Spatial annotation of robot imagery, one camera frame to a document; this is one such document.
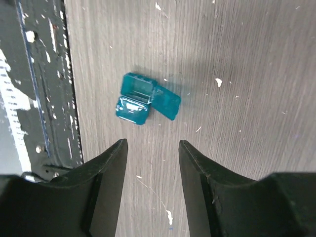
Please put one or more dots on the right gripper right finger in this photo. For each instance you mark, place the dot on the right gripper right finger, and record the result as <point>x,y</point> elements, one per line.
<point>222,203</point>

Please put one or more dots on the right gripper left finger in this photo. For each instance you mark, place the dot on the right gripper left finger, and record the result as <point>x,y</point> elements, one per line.
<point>84,202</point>

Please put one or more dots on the teal pill box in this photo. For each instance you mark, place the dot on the teal pill box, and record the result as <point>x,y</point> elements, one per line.
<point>139,94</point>

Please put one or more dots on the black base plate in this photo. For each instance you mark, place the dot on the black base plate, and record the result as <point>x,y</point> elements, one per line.
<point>39,118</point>

